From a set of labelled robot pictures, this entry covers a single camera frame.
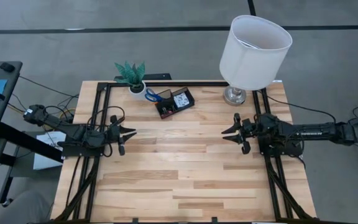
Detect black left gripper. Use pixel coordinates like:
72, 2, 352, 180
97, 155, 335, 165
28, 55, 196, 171
104, 114, 137, 156

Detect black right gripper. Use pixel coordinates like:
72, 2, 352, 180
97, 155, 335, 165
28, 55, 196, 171
221, 113, 262, 156

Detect blue-handled scissors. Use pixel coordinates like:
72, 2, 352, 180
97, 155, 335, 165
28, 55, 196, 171
144, 88, 164, 103

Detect black mesh desk organizer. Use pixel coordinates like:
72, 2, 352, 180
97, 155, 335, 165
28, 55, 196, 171
154, 86, 196, 120

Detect white sticky note pad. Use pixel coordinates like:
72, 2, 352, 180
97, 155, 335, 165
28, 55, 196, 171
173, 92, 190, 109

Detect green plant in white pot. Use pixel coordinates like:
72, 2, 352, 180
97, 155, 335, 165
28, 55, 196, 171
114, 60, 148, 100

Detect silver lamp with white shade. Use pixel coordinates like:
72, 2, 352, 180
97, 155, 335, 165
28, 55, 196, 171
219, 14, 293, 106

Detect white printed sheet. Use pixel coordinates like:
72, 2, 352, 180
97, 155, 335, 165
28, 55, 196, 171
32, 130, 67, 171

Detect black side desk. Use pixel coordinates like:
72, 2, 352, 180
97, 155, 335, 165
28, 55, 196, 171
0, 60, 63, 208

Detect black computer mouse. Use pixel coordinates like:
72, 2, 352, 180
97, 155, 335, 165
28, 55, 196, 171
0, 62, 16, 73

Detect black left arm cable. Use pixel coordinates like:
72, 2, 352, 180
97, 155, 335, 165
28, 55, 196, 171
87, 105, 126, 125

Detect black aluminium table frame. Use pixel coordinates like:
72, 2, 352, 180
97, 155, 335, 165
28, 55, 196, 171
50, 81, 319, 223

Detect black lamp cord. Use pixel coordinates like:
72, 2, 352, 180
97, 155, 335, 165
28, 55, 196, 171
255, 89, 337, 124

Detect black desk cable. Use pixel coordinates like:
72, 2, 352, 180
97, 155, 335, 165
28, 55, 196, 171
19, 75, 80, 99

